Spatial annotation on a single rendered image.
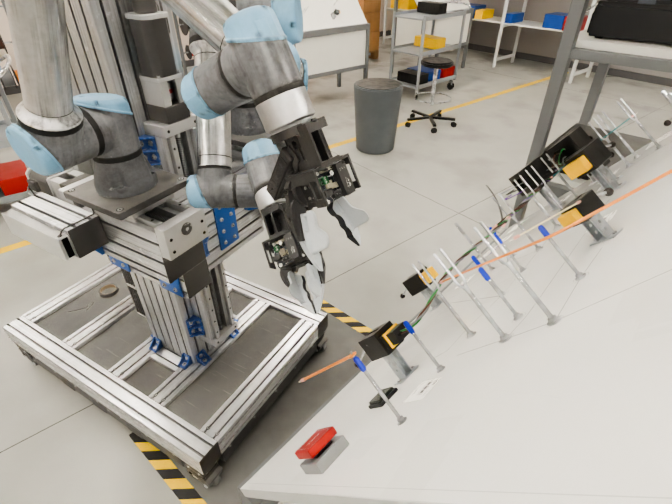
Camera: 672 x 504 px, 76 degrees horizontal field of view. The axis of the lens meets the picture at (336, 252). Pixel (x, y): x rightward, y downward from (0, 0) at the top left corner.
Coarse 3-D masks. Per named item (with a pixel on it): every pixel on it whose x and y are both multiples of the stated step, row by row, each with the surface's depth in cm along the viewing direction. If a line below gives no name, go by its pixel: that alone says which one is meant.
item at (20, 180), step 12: (0, 60) 305; (0, 72) 272; (0, 84) 311; (0, 108) 281; (0, 120) 323; (12, 120) 325; (0, 132) 311; (0, 144) 290; (0, 168) 322; (12, 168) 322; (24, 168) 322; (0, 180) 306; (12, 180) 309; (24, 180) 314; (0, 192) 316; (12, 192) 313; (24, 192) 312; (0, 204) 308
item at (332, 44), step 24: (312, 0) 497; (336, 0) 515; (312, 24) 490; (336, 24) 508; (360, 24) 523; (312, 48) 496; (336, 48) 517; (360, 48) 540; (312, 72) 511; (336, 72) 531
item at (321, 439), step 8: (320, 432) 60; (328, 432) 59; (336, 432) 59; (312, 440) 59; (320, 440) 58; (328, 440) 58; (304, 448) 58; (312, 448) 57; (320, 448) 57; (304, 456) 58; (312, 456) 56
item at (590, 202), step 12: (588, 192) 63; (600, 192) 66; (612, 192) 66; (576, 204) 62; (588, 204) 63; (600, 204) 63; (600, 216) 64; (588, 228) 65; (600, 228) 63; (600, 240) 64
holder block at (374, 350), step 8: (376, 328) 72; (384, 328) 69; (368, 336) 70; (376, 336) 68; (360, 344) 72; (368, 344) 70; (376, 344) 68; (368, 352) 71; (376, 352) 69; (384, 352) 68
